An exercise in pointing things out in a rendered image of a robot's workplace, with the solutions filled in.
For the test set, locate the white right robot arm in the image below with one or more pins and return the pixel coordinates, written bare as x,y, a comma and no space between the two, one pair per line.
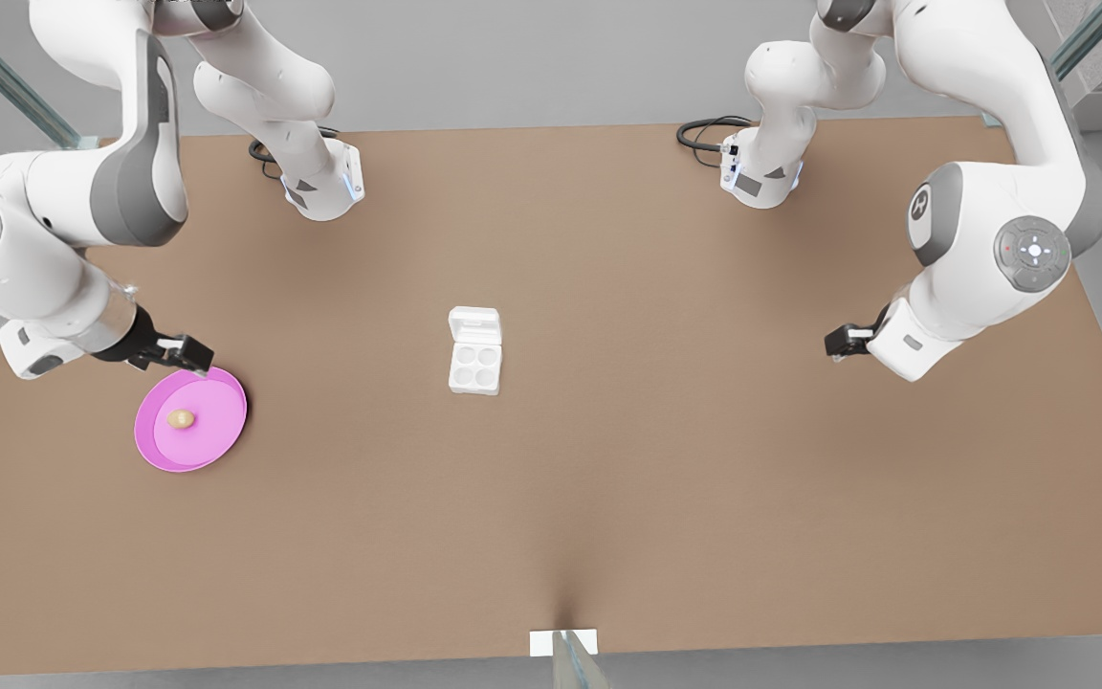
54,201

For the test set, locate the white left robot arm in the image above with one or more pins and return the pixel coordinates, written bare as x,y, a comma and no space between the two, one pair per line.
981,211

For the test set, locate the beige egg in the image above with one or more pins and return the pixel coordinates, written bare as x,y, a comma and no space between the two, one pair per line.
181,418

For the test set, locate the white egg box base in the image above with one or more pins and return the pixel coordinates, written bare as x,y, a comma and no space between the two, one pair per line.
474,383

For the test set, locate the pink round plate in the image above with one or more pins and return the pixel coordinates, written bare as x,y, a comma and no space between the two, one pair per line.
211,435

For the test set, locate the silver frame post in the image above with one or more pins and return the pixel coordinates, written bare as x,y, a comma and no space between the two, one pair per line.
6,81
1087,33

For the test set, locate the silver post with white foot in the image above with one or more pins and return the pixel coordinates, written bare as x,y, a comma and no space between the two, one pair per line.
570,660

